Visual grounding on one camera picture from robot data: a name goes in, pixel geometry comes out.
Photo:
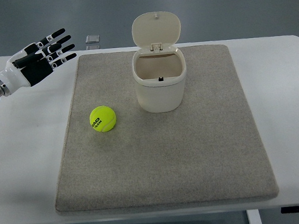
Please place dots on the yellow tennis ball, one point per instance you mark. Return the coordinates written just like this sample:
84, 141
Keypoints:
102, 119

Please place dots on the white table leg right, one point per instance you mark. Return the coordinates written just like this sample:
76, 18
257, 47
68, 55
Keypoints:
254, 217

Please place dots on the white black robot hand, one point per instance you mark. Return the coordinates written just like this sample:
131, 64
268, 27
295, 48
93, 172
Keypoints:
35, 62

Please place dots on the grey fabric mat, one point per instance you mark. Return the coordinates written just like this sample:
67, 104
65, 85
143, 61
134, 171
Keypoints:
207, 150

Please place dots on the clear plastic case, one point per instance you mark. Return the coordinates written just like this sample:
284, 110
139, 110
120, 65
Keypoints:
92, 39

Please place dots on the beige lidded bin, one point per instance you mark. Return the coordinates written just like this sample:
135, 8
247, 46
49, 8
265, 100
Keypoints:
158, 66

